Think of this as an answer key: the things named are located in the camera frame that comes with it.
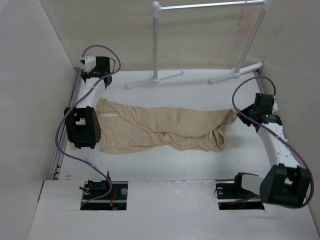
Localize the beige trousers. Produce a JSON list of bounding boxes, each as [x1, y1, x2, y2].
[[95, 98, 237, 155]]

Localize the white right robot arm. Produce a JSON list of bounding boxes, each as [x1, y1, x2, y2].
[[238, 93, 312, 209]]

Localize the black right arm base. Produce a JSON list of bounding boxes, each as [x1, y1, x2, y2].
[[213, 172, 265, 211]]

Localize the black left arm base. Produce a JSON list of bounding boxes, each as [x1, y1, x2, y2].
[[79, 180, 129, 211]]

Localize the white clothes rack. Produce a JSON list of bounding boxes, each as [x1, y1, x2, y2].
[[125, 0, 272, 90]]

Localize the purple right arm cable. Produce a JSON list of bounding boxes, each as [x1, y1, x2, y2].
[[231, 75, 315, 208]]

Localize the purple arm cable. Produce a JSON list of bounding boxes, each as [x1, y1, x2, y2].
[[231, 75, 315, 208], [55, 44, 122, 208]]

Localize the pink wire hanger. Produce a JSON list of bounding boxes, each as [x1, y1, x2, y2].
[[208, 0, 257, 66]]

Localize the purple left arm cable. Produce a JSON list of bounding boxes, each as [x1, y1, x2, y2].
[[55, 44, 122, 208]]

